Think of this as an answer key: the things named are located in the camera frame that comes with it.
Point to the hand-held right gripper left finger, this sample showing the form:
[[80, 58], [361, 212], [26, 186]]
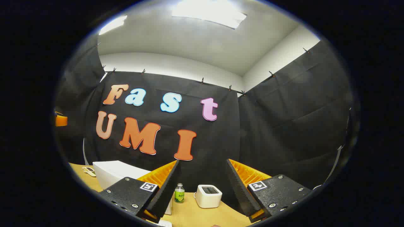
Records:
[[169, 189]]

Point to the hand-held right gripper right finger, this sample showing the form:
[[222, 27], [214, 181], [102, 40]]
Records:
[[240, 189]]

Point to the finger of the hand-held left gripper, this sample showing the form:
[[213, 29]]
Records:
[[61, 121]]

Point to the white microwave oven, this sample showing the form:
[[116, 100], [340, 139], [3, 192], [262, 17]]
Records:
[[110, 176]]

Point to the white rectangular food tray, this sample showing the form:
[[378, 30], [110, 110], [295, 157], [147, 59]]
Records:
[[165, 224]]

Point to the green label plastic bottle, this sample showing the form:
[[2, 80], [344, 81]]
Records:
[[179, 197]]

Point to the white toaster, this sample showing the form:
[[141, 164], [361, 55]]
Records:
[[206, 198]]

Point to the white sectioned palette dish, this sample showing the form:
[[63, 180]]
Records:
[[89, 171]]

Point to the narrow ceiling light strip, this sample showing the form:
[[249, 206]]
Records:
[[113, 25]]

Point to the row of small backdrop clips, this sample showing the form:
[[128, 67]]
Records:
[[202, 81]]

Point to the large ceiling light panel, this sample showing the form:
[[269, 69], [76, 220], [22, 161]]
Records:
[[208, 14]]

